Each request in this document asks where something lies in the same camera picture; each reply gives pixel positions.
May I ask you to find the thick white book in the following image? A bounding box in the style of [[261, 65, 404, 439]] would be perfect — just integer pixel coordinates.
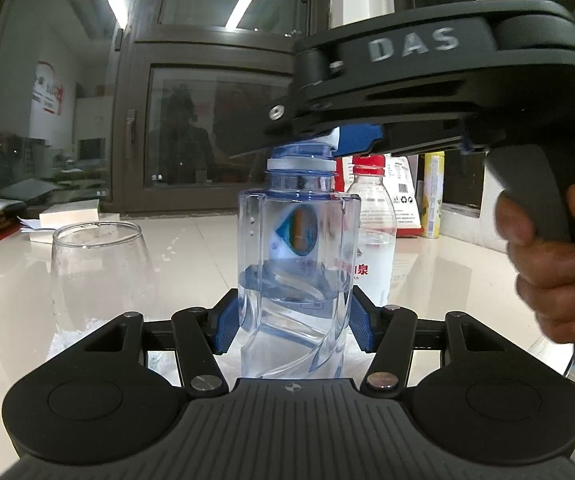
[[38, 199, 101, 231]]

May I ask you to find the dark window frame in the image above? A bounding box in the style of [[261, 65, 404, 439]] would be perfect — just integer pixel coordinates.
[[0, 0, 418, 217]]

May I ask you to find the red and white rice bag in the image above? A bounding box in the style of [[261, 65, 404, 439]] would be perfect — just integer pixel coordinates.
[[385, 155, 426, 239]]

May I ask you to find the yellow box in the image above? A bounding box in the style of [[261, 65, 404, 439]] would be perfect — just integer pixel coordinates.
[[423, 151, 446, 240]]

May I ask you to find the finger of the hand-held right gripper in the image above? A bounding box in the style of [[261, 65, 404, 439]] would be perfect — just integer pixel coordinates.
[[291, 39, 349, 102], [230, 94, 386, 158]]

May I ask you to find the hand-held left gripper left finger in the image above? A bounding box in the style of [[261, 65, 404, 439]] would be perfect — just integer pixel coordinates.
[[48, 290, 242, 397]]

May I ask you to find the clear stemless glass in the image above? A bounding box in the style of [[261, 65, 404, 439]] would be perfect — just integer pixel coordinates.
[[51, 220, 155, 352]]

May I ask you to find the white paper towel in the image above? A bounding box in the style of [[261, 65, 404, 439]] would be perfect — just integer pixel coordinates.
[[48, 327, 368, 389]]

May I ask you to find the clear bottle with red cap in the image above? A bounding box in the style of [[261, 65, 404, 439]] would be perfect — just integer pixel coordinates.
[[346, 155, 398, 307]]

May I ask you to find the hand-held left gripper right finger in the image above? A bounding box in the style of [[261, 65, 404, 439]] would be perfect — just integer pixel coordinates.
[[350, 290, 533, 395]]

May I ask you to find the thin white book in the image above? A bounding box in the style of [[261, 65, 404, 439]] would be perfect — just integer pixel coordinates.
[[28, 222, 121, 245]]

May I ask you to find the person's right hand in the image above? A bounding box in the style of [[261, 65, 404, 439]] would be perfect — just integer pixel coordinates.
[[496, 176, 575, 345]]

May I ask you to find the clear blue water bottle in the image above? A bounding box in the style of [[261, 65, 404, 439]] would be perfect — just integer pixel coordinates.
[[238, 142, 363, 382]]

